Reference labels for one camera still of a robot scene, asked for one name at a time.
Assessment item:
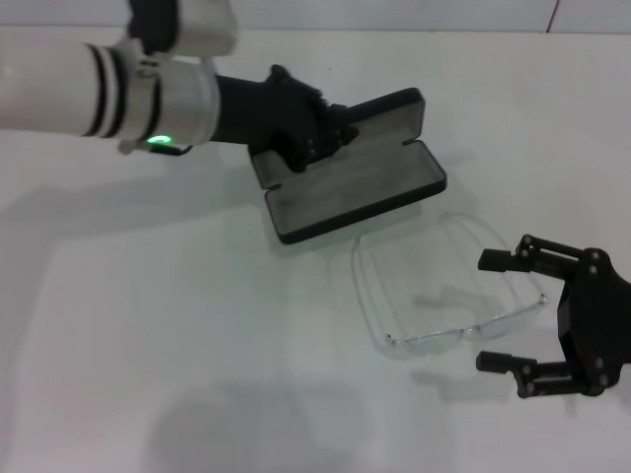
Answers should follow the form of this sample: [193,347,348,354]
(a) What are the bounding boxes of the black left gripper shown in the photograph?
[214,63,361,174]

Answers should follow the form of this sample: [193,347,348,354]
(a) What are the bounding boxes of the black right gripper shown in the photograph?
[475,234,631,400]

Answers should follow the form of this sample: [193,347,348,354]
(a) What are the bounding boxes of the clear rimless glasses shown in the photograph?
[350,211,548,364]

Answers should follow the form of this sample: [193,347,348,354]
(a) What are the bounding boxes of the black glasses case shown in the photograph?
[249,87,449,246]

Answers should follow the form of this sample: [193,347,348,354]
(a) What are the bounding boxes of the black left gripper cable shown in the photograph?
[146,142,194,158]

